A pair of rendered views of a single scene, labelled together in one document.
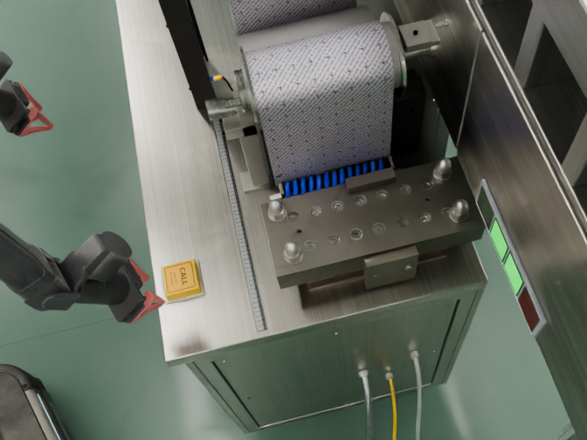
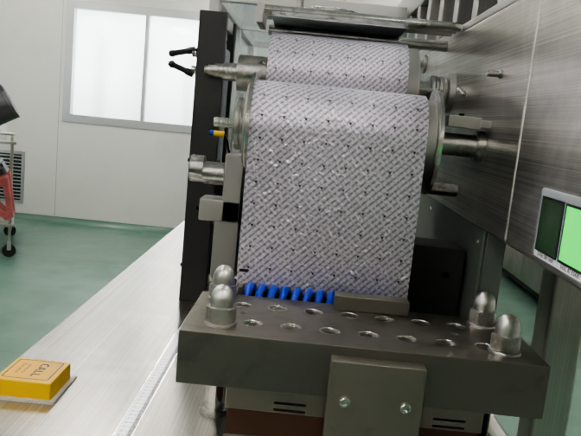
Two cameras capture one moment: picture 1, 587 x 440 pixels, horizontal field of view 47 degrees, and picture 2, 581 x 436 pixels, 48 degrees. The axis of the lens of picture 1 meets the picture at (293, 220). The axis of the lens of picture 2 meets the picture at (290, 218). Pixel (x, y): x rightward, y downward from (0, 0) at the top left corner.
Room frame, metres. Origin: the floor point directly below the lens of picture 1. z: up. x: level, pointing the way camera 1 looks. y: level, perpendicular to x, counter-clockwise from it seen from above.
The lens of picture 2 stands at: (-0.16, -0.09, 1.26)
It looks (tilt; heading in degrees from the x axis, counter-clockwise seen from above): 9 degrees down; 3
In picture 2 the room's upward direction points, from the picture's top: 6 degrees clockwise
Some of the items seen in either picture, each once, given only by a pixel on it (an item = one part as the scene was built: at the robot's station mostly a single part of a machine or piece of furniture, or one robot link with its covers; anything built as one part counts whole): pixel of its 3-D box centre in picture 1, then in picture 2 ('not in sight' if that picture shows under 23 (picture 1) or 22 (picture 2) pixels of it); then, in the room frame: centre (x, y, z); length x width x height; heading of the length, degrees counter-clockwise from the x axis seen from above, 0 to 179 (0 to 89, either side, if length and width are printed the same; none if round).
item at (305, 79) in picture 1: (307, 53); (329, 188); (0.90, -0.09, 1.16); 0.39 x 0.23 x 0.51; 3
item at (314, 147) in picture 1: (330, 145); (327, 235); (0.71, -0.10, 1.11); 0.23 x 0.01 x 0.18; 93
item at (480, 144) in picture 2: (413, 49); (457, 144); (0.78, -0.27, 1.25); 0.07 x 0.04 x 0.04; 93
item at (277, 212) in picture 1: (276, 208); (223, 282); (0.64, 0.03, 1.05); 0.04 x 0.04 x 0.04
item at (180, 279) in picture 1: (181, 279); (33, 378); (0.60, 0.25, 0.91); 0.07 x 0.07 x 0.02; 3
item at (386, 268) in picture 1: (390, 269); (373, 412); (0.50, -0.16, 0.96); 0.10 x 0.03 x 0.11; 93
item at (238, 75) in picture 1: (244, 91); (242, 124); (0.77, 0.04, 1.25); 0.07 x 0.02 x 0.07; 3
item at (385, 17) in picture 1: (392, 54); (430, 142); (0.78, -0.23, 1.25); 0.15 x 0.01 x 0.15; 3
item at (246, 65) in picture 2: not in sight; (254, 73); (1.02, 0.06, 1.33); 0.06 x 0.06 x 0.06; 3
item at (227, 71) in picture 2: not in sight; (221, 71); (1.01, 0.12, 1.33); 0.06 x 0.03 x 0.03; 93
